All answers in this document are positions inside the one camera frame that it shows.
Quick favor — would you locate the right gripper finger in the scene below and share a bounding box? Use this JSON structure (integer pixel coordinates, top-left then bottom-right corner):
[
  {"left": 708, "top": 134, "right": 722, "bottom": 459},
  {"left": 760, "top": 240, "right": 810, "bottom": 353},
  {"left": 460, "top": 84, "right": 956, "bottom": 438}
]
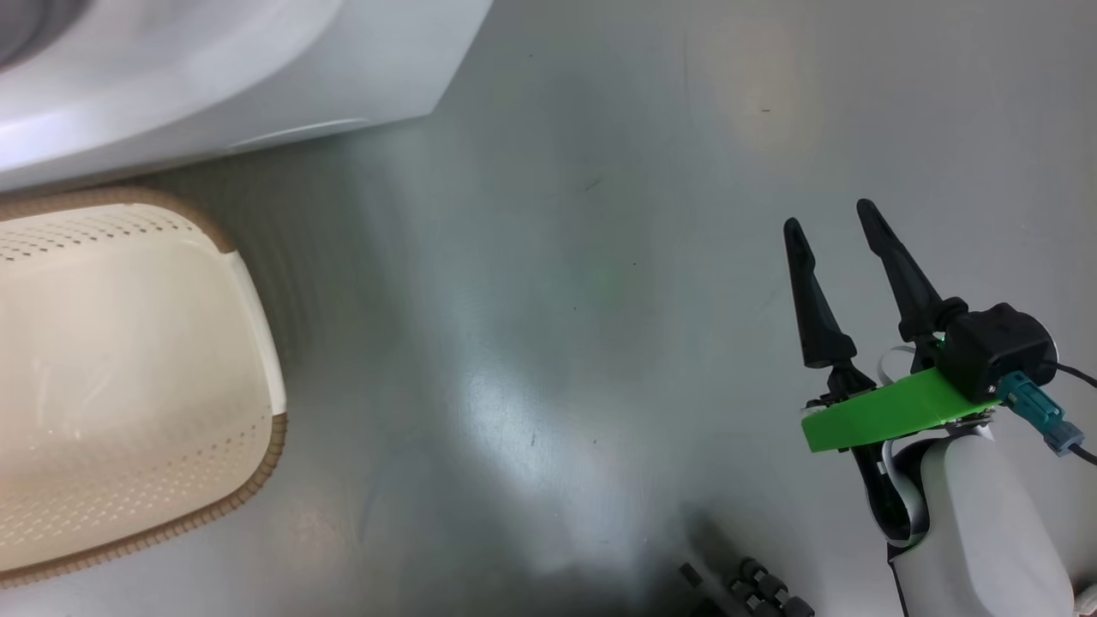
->
[
  {"left": 782, "top": 217, "right": 877, "bottom": 405},
  {"left": 855, "top": 199, "right": 969, "bottom": 344}
]

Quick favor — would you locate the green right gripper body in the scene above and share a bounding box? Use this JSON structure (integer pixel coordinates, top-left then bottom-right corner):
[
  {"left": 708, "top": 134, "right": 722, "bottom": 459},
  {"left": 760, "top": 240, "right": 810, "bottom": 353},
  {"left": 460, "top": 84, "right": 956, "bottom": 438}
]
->
[{"left": 801, "top": 368, "right": 1000, "bottom": 454}]

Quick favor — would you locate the white front-load washing machine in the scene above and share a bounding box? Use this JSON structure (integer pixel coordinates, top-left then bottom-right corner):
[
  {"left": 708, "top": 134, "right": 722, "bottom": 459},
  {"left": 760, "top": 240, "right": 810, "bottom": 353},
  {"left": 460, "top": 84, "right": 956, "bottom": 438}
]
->
[{"left": 0, "top": 0, "right": 496, "bottom": 191}]

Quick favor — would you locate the cream perforated laundry basket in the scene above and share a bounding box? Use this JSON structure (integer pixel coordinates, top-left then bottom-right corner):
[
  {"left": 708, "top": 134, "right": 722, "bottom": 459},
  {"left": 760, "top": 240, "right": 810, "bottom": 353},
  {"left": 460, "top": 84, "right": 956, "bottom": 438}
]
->
[{"left": 0, "top": 187, "right": 288, "bottom": 590}]

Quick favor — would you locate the white flat ribbon cable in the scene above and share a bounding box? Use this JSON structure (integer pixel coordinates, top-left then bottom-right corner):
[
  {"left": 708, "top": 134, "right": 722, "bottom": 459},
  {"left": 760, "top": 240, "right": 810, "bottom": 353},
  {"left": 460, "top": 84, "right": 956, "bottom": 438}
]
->
[{"left": 876, "top": 345, "right": 922, "bottom": 386}]

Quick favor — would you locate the teal right camera connector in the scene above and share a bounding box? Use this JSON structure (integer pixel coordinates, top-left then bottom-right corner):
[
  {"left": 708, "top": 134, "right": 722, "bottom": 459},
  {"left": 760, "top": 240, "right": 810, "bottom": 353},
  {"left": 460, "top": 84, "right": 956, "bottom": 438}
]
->
[{"left": 997, "top": 370, "right": 1085, "bottom": 457}]

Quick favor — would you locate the black right camera cable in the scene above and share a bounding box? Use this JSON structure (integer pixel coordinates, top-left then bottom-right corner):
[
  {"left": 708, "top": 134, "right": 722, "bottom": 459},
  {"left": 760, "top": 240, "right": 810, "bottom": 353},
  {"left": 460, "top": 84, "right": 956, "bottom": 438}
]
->
[{"left": 1052, "top": 362, "right": 1097, "bottom": 468}]

